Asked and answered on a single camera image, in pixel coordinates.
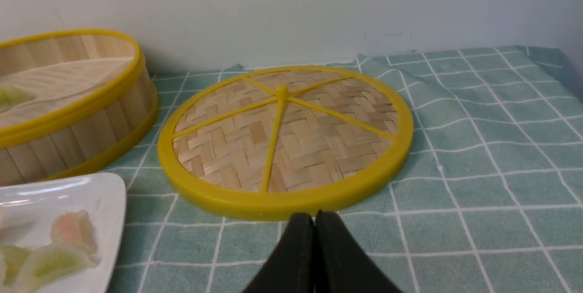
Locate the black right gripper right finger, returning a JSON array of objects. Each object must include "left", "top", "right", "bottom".
[{"left": 314, "top": 211, "right": 401, "bottom": 293}]

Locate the green checkered tablecloth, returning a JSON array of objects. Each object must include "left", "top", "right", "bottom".
[{"left": 108, "top": 46, "right": 583, "bottom": 293}]

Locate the pink dumpling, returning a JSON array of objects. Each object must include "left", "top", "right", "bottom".
[{"left": 49, "top": 210, "right": 98, "bottom": 255}]

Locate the green dumpling plate middle right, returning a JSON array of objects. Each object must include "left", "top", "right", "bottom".
[{"left": 0, "top": 245, "right": 32, "bottom": 286}]

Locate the yellow rimmed woven steamer lid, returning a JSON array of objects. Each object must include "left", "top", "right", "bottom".
[{"left": 158, "top": 66, "right": 414, "bottom": 221}]

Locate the white square plate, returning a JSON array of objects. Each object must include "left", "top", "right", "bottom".
[{"left": 0, "top": 173, "right": 127, "bottom": 293}]

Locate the yellow rimmed bamboo steamer basket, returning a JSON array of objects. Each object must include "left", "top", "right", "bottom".
[{"left": 0, "top": 29, "right": 159, "bottom": 186}]

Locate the white steamer liner sheet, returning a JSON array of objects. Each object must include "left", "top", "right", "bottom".
[{"left": 0, "top": 57, "right": 131, "bottom": 128}]

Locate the green dumpling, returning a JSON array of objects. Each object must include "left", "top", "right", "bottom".
[{"left": 0, "top": 85, "right": 35, "bottom": 113}]

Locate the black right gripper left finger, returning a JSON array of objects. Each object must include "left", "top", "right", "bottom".
[{"left": 244, "top": 213, "right": 314, "bottom": 293}]

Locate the small green dumpling plate right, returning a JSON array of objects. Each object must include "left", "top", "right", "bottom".
[{"left": 13, "top": 243, "right": 97, "bottom": 293}]

